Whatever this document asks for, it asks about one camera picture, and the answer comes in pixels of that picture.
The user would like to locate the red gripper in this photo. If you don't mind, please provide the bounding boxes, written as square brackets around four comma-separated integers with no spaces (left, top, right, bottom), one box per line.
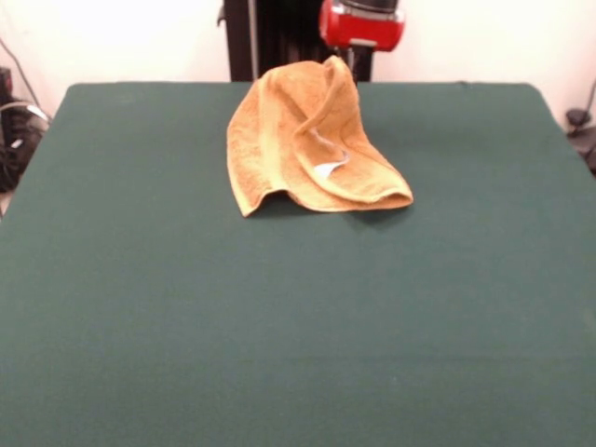
[318,0,406,84]

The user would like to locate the tan terry towel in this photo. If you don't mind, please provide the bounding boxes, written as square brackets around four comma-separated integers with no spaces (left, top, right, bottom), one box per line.
[226,55,414,219]

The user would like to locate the black floor equipment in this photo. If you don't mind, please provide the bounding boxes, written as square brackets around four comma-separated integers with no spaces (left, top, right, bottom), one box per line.
[565,107,596,176]
[0,66,50,193]

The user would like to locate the dark green table cloth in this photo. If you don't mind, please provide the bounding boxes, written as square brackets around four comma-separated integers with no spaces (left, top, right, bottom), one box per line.
[0,81,596,447]

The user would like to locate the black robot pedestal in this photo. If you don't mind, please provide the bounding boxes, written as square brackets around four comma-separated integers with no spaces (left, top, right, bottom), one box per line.
[214,0,373,84]

